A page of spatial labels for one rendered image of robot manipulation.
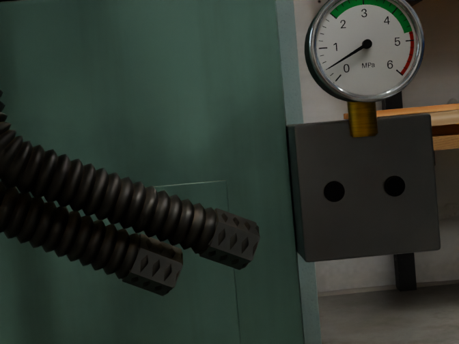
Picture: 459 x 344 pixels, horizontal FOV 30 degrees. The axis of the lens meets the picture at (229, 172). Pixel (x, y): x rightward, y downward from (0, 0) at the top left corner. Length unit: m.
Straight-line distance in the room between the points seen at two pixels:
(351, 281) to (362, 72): 2.63
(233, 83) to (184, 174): 0.06
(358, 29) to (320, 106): 2.55
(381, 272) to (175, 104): 2.61
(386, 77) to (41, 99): 0.21
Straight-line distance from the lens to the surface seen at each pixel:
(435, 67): 3.11
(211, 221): 0.43
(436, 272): 3.15
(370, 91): 0.47
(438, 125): 2.69
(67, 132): 0.53
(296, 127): 0.49
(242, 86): 0.53
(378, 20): 0.48
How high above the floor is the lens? 0.62
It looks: 3 degrees down
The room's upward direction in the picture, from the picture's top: 5 degrees counter-clockwise
